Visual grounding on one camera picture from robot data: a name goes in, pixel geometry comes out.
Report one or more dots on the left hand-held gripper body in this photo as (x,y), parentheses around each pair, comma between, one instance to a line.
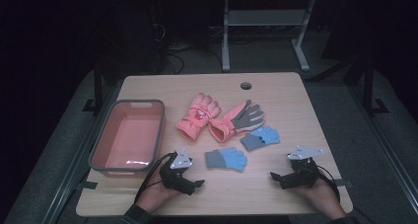
(175,176)

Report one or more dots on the pink plastic basin grey rim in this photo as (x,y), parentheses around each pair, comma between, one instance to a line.
(131,135)

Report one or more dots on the black metal stand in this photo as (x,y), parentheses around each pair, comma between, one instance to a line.
(97,86)
(368,82)

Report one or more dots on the white metal stand frame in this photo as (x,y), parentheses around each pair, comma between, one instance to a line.
(266,18)

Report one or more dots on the pink glove with grey palm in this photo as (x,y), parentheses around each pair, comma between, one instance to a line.
(236,120)

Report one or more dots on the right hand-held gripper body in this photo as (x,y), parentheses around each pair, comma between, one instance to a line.
(302,171)

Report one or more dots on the aluminium rail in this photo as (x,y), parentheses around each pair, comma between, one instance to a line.
(75,171)
(384,151)

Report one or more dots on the blue knit glove with dots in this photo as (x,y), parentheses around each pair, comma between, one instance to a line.
(261,137)

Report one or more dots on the person's left hand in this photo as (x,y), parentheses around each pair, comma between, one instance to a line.
(154,192)

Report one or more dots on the black tape tab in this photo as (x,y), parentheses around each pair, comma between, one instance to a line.
(87,185)
(343,183)

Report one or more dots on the plain blue knit glove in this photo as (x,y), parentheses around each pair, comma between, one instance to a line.
(228,159)

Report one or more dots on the pink glove with printed back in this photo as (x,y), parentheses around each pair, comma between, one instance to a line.
(197,115)

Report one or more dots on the person's right hand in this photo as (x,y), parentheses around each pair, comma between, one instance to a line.
(320,197)

